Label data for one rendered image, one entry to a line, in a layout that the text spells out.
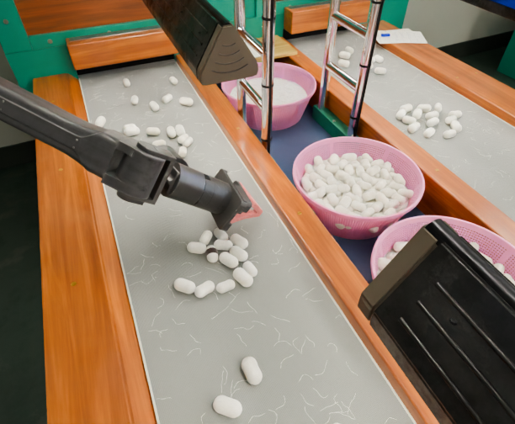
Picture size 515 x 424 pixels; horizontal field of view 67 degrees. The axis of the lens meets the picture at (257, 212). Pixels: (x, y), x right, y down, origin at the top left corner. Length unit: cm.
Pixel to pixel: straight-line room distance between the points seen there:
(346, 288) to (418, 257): 39
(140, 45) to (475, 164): 94
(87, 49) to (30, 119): 65
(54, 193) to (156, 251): 25
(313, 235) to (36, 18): 96
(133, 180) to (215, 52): 21
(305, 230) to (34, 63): 93
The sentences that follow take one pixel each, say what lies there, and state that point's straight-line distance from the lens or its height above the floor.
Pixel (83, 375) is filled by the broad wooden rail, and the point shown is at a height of 76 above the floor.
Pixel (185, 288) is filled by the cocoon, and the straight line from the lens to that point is 64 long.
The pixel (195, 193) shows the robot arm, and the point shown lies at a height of 87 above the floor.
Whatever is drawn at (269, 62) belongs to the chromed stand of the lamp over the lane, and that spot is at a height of 95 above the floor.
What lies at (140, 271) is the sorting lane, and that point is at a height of 74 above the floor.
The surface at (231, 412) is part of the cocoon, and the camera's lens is 55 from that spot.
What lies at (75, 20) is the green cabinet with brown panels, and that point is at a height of 90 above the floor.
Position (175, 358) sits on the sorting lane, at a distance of 60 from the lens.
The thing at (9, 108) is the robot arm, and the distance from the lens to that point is 64.
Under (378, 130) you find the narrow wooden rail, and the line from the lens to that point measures 99.
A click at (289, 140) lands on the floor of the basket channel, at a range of 107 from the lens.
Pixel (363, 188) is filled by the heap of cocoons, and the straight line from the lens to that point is 85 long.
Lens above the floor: 128
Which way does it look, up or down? 44 degrees down
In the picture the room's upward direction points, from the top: straight up
